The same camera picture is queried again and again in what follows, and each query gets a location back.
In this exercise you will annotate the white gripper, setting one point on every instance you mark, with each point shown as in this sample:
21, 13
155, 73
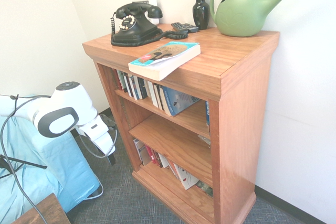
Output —
101, 137

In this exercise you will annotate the teal orange paperback book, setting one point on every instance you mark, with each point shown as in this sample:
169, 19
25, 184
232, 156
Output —
168, 53

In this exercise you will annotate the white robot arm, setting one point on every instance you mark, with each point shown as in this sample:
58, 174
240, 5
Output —
68, 98

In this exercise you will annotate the books on bottom shelf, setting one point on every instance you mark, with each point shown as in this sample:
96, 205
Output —
186, 176

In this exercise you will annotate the row of books upper shelf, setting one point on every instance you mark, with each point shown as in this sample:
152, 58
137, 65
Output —
178, 100

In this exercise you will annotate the grey white book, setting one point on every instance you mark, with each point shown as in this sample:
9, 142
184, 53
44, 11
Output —
141, 153

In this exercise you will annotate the red spine book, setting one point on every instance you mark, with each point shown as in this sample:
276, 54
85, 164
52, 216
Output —
153, 155

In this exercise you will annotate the light blue cloth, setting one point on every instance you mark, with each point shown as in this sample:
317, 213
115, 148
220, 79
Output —
52, 171

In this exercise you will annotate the thin white book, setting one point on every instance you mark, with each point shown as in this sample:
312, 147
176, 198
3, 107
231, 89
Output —
163, 161

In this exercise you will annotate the orange spine book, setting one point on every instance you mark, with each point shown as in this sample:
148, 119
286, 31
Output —
172, 169

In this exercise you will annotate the upright paperback book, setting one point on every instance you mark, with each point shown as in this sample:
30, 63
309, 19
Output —
142, 89
128, 85
158, 97
134, 87
122, 82

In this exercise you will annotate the maroon spine book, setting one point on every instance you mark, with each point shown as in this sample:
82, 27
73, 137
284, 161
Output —
117, 79

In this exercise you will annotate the white upright book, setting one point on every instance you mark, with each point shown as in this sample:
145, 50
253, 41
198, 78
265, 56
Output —
152, 94

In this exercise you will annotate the dark wooden table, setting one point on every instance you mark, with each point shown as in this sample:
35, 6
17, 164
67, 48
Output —
44, 211

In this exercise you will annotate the dark camouflage cover book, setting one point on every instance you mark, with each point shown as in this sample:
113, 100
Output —
206, 188

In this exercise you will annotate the blue travel guide book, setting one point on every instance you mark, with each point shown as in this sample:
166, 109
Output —
207, 113

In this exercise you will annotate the black rotary telephone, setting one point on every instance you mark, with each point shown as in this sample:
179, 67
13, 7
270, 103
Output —
134, 31

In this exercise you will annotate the wooden bookshelf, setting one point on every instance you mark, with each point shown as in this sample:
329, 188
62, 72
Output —
236, 129

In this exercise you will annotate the black remote control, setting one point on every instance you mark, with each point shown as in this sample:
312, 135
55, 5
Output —
191, 27
177, 26

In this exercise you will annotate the black ceramic vase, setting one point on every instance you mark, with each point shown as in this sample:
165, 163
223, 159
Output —
200, 11

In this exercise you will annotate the green plastic watering can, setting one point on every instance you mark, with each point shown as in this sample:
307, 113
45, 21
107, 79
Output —
236, 16

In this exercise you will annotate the black camera tripod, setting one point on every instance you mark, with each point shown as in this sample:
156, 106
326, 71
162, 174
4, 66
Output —
36, 165

